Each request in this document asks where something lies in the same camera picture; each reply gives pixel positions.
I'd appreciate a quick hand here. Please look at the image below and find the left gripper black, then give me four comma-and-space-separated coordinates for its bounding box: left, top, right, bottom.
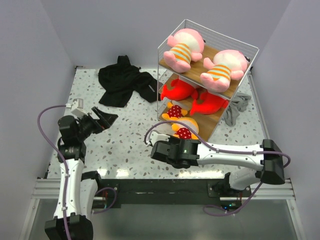
76, 106, 117, 141

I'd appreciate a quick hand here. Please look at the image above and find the orange bear plush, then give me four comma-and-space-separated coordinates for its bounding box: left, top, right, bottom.
171, 117, 199, 140
161, 101, 188, 121

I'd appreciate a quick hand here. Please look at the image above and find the red whale plush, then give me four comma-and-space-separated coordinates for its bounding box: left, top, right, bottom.
189, 91, 229, 116

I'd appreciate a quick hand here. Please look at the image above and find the red shark plush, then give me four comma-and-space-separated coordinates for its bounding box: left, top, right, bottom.
160, 78, 199, 101

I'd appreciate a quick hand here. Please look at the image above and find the pink striped plush doll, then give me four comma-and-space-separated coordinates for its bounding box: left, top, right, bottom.
163, 28, 205, 73
200, 49, 251, 93

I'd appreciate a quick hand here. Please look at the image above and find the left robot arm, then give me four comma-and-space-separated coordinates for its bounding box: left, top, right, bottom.
44, 107, 118, 240

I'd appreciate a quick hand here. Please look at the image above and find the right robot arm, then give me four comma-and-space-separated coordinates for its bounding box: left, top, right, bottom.
147, 132, 286, 197

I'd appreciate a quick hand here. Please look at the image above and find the black cloth garment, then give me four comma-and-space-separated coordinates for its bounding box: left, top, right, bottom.
98, 55, 160, 108

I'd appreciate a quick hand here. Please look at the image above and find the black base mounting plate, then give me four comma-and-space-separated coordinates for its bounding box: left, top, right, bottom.
93, 179, 251, 210

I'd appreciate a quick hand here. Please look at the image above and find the grey crumpled cloth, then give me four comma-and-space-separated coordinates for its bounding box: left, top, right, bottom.
223, 92, 252, 127

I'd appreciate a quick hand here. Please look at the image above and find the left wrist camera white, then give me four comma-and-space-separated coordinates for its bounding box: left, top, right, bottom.
65, 98, 86, 119

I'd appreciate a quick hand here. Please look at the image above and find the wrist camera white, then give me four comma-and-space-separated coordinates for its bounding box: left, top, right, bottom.
65, 98, 86, 119
145, 130, 171, 147

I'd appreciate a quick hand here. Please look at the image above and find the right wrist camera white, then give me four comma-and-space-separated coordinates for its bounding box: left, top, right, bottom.
145, 130, 171, 147

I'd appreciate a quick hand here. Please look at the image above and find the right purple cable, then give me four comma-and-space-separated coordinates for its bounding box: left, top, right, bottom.
144, 120, 292, 216

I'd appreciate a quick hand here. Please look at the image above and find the purple cable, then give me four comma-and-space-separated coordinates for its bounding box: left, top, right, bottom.
144, 120, 292, 216
36, 104, 118, 240

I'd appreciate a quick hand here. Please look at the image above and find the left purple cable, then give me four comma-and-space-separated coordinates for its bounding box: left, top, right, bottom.
36, 104, 118, 240

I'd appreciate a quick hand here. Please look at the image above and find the white wire wooden shelf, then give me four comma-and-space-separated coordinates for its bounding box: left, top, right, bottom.
156, 19, 259, 140

